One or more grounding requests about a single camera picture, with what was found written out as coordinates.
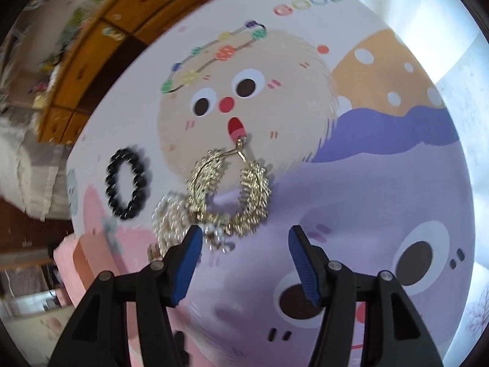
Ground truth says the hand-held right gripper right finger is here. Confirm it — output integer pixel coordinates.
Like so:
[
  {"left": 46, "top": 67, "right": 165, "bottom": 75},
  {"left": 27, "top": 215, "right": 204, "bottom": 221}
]
[{"left": 288, "top": 225, "right": 446, "bottom": 367}]

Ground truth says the white lace furniture cover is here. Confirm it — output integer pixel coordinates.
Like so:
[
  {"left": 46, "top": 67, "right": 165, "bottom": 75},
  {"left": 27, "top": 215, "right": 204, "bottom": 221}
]
[{"left": 0, "top": 117, "right": 74, "bottom": 221}]

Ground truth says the white pearl bracelet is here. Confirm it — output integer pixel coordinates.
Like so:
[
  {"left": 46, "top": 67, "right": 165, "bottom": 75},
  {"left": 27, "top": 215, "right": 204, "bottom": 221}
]
[{"left": 148, "top": 190, "right": 237, "bottom": 255}]

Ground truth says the black bead bracelet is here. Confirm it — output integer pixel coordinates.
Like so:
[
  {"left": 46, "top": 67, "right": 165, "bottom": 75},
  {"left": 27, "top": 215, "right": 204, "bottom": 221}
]
[{"left": 105, "top": 146, "right": 150, "bottom": 221}]

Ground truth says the cartoon printed lap table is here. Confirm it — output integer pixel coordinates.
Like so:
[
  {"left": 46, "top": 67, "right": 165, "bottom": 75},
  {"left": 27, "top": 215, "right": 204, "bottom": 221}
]
[{"left": 66, "top": 0, "right": 476, "bottom": 367}]

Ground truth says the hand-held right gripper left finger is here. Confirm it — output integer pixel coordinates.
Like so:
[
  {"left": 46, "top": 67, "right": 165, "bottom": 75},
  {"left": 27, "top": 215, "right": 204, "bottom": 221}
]
[{"left": 48, "top": 225, "right": 203, "bottom": 367}]

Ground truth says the wooden desk with drawers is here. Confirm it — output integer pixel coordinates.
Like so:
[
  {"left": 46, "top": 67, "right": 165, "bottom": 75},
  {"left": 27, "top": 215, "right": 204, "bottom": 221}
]
[{"left": 36, "top": 0, "right": 227, "bottom": 146}]

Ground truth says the brown wooden wardrobe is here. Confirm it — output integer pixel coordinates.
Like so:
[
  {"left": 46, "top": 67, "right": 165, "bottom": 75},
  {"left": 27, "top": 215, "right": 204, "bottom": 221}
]
[{"left": 0, "top": 199, "right": 74, "bottom": 255}]

